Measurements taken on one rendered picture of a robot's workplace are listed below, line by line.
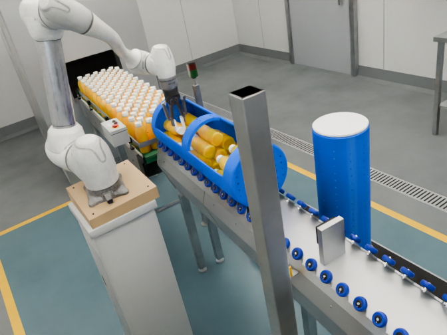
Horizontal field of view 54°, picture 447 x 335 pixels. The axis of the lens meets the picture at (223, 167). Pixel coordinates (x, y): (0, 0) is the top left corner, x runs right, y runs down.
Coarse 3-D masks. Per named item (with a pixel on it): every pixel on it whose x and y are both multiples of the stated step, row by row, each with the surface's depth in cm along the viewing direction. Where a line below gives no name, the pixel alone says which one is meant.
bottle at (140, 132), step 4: (136, 128) 258; (140, 128) 257; (144, 128) 260; (136, 132) 258; (140, 132) 258; (144, 132) 259; (136, 136) 260; (140, 136) 259; (144, 136) 260; (140, 140) 260; (144, 140) 260; (140, 148) 263; (144, 148) 262; (148, 148) 264; (144, 152) 264
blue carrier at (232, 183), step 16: (160, 112) 243; (176, 112) 248; (192, 112) 253; (208, 112) 218; (160, 128) 247; (192, 128) 206; (224, 128) 228; (176, 144) 217; (272, 144) 178; (192, 160) 204; (208, 176) 194; (224, 176) 178; (240, 176) 176; (240, 192) 178
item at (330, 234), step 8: (320, 224) 150; (328, 224) 148; (336, 224) 148; (320, 232) 146; (328, 232) 147; (336, 232) 150; (344, 232) 152; (320, 240) 148; (328, 240) 149; (336, 240) 151; (344, 240) 153; (320, 248) 151; (328, 248) 150; (336, 248) 153; (344, 248) 155; (320, 256) 153; (328, 256) 152; (336, 256) 154
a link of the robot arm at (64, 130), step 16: (32, 0) 169; (32, 16) 170; (32, 32) 175; (48, 32) 174; (48, 48) 178; (48, 64) 181; (64, 64) 185; (48, 80) 184; (64, 80) 186; (48, 96) 187; (64, 96) 188; (64, 112) 190; (64, 128) 192; (80, 128) 197; (48, 144) 197; (64, 144) 192; (64, 160) 192
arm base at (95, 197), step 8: (120, 176) 204; (120, 184) 197; (88, 192) 193; (96, 192) 190; (104, 192) 191; (112, 192) 192; (120, 192) 193; (128, 192) 195; (88, 200) 192; (96, 200) 191; (104, 200) 192; (112, 200) 189
